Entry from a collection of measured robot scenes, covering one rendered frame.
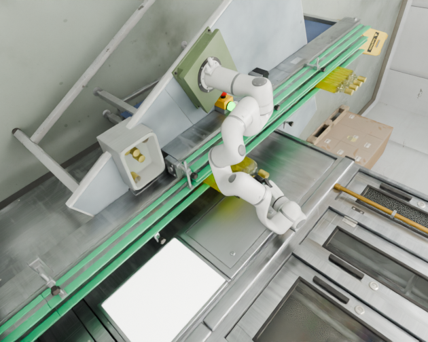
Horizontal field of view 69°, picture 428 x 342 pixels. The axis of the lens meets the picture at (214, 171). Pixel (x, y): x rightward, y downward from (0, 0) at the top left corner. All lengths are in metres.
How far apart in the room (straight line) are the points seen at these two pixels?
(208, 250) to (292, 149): 0.80
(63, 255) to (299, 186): 1.13
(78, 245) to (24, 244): 0.48
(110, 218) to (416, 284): 1.26
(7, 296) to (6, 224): 0.63
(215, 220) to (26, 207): 1.04
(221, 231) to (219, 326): 0.40
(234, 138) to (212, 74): 0.39
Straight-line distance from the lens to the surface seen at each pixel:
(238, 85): 1.27
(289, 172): 1.73
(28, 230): 1.85
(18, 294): 1.38
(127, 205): 1.40
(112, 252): 1.31
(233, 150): 1.04
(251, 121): 1.17
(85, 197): 1.35
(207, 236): 1.44
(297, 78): 1.92
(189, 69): 1.32
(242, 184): 1.08
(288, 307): 1.35
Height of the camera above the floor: 1.73
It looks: 31 degrees down
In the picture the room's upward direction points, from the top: 121 degrees clockwise
